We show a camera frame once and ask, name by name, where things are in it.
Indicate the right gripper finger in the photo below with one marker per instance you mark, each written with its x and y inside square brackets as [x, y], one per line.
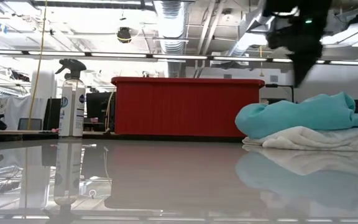
[309, 67]
[297, 73]

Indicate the teal garment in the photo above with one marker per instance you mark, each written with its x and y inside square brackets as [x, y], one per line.
[306, 115]

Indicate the white lace garment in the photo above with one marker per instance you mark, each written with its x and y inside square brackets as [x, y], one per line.
[315, 140]

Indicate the red plastic bin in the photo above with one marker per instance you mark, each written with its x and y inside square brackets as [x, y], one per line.
[182, 105]

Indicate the long ceiling light strip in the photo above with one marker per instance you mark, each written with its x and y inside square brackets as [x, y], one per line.
[179, 57]

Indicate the black monitor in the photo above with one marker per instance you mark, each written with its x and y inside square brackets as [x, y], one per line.
[96, 104]

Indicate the clear spray bottle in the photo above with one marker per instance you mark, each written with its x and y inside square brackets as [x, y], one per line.
[71, 109]

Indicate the black upright panel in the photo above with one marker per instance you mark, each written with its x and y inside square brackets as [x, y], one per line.
[52, 113]

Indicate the grey chair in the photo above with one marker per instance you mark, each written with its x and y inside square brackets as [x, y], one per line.
[30, 124]

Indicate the white hanging cloth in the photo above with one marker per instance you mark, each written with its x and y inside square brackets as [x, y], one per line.
[8, 109]

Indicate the light wooden desk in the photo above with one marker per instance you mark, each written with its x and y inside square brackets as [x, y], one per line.
[11, 132]

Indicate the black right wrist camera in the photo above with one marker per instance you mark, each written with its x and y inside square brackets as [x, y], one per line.
[280, 7]

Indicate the smooth silver ventilation duct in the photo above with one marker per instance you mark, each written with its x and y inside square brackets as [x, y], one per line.
[247, 37]

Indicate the ribbed silver ventilation duct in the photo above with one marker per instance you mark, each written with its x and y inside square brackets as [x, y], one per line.
[171, 18]

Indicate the black ceiling dome camera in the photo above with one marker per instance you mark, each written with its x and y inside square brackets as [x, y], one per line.
[124, 35]

